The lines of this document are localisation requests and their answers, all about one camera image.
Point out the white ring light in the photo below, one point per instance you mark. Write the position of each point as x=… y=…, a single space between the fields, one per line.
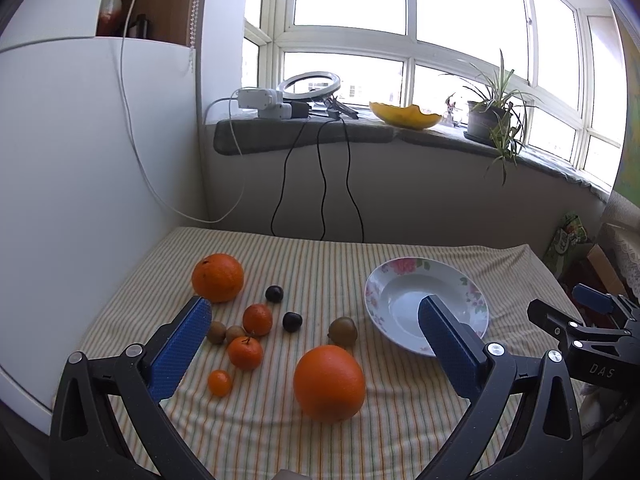
x=311 y=87

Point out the medium tangerine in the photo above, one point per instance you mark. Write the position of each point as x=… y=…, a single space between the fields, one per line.
x=257 y=320

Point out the tangerine with green stem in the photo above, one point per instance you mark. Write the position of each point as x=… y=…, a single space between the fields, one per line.
x=245 y=353

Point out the large orange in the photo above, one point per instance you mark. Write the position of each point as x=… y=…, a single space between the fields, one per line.
x=218 y=278
x=329 y=384

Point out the white cabinet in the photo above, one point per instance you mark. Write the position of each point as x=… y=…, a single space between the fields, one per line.
x=99 y=161

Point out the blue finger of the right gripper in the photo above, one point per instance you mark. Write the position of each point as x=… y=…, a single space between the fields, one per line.
x=564 y=328
x=592 y=298

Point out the green-brown kiwi fruit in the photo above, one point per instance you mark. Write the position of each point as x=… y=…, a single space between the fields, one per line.
x=343 y=332

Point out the dark plum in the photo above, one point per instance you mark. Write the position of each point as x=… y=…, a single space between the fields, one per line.
x=292 y=322
x=274 y=294

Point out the potted spider plant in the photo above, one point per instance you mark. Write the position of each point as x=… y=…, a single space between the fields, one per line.
x=499 y=114

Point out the white power strip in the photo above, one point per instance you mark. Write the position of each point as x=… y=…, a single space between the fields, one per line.
x=268 y=103

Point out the red white vase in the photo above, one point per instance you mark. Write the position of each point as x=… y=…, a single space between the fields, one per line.
x=109 y=16

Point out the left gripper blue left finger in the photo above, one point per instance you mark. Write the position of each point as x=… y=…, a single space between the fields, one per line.
x=85 y=438

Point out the green snack bag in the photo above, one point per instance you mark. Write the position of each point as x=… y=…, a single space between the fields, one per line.
x=569 y=242

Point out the yellow melon rind bowl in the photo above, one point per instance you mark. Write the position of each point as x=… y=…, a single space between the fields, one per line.
x=408 y=117

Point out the tiny orange kumquat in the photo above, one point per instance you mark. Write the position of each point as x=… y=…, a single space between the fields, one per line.
x=219 y=383

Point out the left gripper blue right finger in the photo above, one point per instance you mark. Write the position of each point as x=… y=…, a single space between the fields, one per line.
x=544 y=440

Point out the small brown longan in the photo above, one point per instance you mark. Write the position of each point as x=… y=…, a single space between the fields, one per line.
x=216 y=333
x=234 y=332

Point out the striped tablecloth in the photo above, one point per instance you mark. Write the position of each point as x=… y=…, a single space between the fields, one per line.
x=259 y=429

